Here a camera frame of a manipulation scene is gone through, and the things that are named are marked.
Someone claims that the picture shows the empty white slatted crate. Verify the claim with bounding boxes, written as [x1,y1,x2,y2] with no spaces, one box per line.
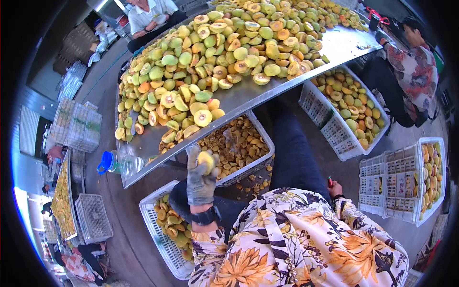
[74,193,115,245]

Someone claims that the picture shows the black item with red straps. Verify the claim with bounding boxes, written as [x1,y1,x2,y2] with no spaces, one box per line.
[365,6,391,32]

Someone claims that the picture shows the white crate of pitted halves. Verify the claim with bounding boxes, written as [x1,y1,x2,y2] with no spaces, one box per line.
[139,180,196,281]

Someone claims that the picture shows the white crate of whole peaches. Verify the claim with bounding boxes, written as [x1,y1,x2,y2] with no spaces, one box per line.
[298,65,392,162]

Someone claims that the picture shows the stack of empty white crates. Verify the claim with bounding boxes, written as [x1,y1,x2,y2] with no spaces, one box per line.
[50,98,103,154]

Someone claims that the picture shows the long steel work table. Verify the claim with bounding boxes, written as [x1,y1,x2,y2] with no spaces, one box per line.
[115,0,383,189]

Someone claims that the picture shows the heap of peach pits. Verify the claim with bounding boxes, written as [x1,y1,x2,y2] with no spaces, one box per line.
[198,116,270,180]

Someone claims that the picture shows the scattered pits on floor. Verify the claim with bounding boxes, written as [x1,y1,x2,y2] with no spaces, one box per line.
[233,154,275,196]

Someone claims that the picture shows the clear bottle with blue cap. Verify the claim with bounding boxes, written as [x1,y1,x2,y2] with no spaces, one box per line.
[97,150,146,177]

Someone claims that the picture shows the person's left hand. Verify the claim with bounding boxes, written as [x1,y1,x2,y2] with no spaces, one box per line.
[186,145,221,207]

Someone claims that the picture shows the steel table covered with fruit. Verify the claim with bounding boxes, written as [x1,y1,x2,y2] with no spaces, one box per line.
[50,149,79,242]

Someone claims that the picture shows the pile of white sacks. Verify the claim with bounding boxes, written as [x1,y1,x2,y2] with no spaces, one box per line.
[87,21,120,68]

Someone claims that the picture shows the tall stack of filled crates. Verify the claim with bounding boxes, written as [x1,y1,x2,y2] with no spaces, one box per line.
[383,137,447,227]

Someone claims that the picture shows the pile of halved peaches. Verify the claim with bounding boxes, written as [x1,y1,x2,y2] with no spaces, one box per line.
[115,0,370,155]

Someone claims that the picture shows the batch of pitted peach halves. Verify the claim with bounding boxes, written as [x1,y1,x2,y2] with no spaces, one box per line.
[153,194,194,262]

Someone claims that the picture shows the person's right hand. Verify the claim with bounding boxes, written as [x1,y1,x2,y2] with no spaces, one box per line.
[328,181,344,200]

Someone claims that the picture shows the yellow peach half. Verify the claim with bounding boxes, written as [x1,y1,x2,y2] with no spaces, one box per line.
[198,151,216,176]

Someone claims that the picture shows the person's body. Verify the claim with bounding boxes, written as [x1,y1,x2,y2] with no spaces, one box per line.
[188,187,409,287]

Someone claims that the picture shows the person's left fingers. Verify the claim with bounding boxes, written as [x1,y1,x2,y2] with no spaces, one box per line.
[186,145,221,178]

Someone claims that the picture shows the short white slatted crate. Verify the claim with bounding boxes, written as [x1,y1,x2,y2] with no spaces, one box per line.
[358,154,386,217]

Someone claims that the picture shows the person's legs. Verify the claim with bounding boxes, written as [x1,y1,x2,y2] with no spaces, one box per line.
[168,86,332,241]

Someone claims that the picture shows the load of green yellow peaches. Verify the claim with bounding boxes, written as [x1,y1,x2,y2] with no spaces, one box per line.
[311,68,386,150]

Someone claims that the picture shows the white crate holding pits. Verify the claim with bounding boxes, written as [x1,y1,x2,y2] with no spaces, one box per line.
[185,110,276,187]

